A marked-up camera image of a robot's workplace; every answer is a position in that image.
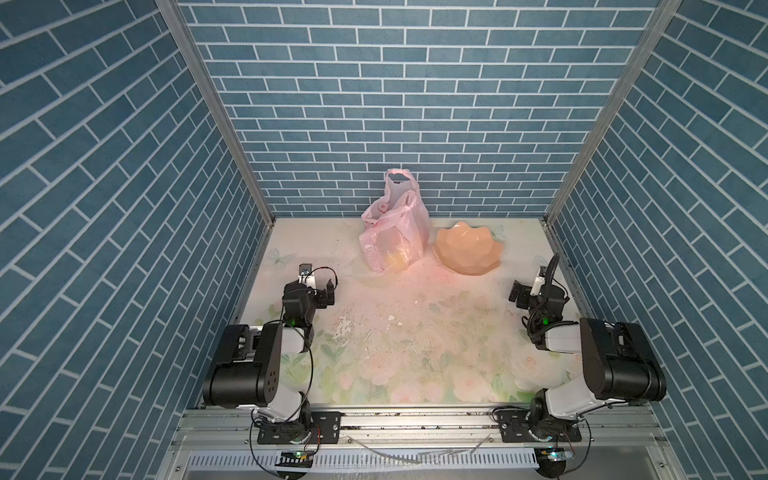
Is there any peach scalloped bowl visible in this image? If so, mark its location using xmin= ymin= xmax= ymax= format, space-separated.
xmin=433 ymin=221 xmax=504 ymax=276

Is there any pink plastic bag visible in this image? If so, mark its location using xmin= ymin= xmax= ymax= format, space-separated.
xmin=359 ymin=169 xmax=430 ymax=274

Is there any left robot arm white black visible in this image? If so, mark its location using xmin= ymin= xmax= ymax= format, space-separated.
xmin=203 ymin=276 xmax=341 ymax=445

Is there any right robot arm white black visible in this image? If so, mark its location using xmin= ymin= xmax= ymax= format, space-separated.
xmin=509 ymin=276 xmax=667 ymax=441

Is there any right green circuit board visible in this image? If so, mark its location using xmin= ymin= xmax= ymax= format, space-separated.
xmin=535 ymin=447 xmax=572 ymax=463

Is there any green circuit board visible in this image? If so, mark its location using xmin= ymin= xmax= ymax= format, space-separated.
xmin=535 ymin=447 xmax=572 ymax=463
xmin=275 ymin=451 xmax=315 ymax=470

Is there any left green circuit board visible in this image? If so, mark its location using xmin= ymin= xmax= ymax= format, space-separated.
xmin=275 ymin=451 xmax=315 ymax=470

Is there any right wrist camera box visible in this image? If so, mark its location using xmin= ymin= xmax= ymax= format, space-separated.
xmin=530 ymin=254 xmax=560 ymax=297

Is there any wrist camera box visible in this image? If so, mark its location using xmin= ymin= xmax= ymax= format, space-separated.
xmin=298 ymin=263 xmax=316 ymax=289
xmin=530 ymin=254 xmax=560 ymax=297

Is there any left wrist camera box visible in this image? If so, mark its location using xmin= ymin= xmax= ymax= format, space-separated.
xmin=298 ymin=263 xmax=316 ymax=289

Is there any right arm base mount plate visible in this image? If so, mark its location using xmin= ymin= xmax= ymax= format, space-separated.
xmin=490 ymin=406 xmax=582 ymax=443

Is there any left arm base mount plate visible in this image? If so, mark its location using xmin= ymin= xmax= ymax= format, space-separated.
xmin=256 ymin=411 xmax=342 ymax=445

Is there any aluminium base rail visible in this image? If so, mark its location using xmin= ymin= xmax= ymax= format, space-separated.
xmin=170 ymin=404 xmax=670 ymax=451

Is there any white slotted cable duct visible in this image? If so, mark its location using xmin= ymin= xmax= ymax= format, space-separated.
xmin=187 ymin=447 xmax=539 ymax=473

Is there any right metal corner post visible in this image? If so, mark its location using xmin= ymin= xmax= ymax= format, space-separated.
xmin=542 ymin=0 xmax=685 ymax=226

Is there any metal corner post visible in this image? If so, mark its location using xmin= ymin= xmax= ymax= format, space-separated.
xmin=542 ymin=0 xmax=685 ymax=226
xmin=155 ymin=0 xmax=276 ymax=226

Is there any left metal corner post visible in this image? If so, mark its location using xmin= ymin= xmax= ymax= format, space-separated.
xmin=155 ymin=0 xmax=276 ymax=226

